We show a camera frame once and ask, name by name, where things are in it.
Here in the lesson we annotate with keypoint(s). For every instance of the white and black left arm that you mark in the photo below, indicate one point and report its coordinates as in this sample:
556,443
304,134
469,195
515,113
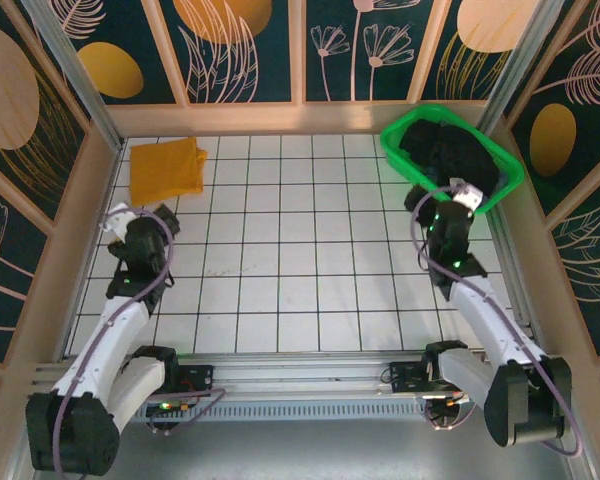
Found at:
105,340

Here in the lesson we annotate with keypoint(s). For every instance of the aluminium side rail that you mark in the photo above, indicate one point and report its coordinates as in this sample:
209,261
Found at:
509,250

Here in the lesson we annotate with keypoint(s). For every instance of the grey metal sheet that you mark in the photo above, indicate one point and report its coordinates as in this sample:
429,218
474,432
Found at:
300,450

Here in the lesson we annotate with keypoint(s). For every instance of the small controller board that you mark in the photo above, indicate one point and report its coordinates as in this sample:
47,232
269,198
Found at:
172,406
450,398

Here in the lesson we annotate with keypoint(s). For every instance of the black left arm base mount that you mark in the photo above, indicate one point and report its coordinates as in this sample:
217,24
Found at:
195,375

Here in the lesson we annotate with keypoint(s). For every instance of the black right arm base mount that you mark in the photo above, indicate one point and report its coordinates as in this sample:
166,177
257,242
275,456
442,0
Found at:
405,377

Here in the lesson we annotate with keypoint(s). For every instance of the grey cloth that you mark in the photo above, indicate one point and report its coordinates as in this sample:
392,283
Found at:
501,182

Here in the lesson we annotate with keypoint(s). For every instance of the aluminium corner post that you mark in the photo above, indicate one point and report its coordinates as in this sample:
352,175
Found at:
80,85
515,60

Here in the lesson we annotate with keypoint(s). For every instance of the light wooden enclosure frame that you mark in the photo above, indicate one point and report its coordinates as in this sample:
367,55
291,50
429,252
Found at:
300,117

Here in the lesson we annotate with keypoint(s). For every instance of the black t-shirt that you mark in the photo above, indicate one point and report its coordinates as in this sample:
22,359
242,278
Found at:
455,150

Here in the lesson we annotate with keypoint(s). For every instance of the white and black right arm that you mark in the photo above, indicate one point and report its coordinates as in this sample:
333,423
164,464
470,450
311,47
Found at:
495,320

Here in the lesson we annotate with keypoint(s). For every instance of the yellow t-shirt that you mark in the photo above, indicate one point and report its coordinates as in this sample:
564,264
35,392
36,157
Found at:
165,170

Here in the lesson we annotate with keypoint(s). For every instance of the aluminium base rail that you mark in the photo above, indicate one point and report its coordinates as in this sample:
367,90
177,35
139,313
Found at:
300,372

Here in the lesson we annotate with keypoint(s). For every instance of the green plastic basket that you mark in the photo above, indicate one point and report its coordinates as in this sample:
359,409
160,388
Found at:
395,132

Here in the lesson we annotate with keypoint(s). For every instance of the dark floral wall panel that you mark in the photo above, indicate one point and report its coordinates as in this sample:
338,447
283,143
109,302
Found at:
370,50
570,110
5,270
20,100
590,270
230,50
110,65
480,50

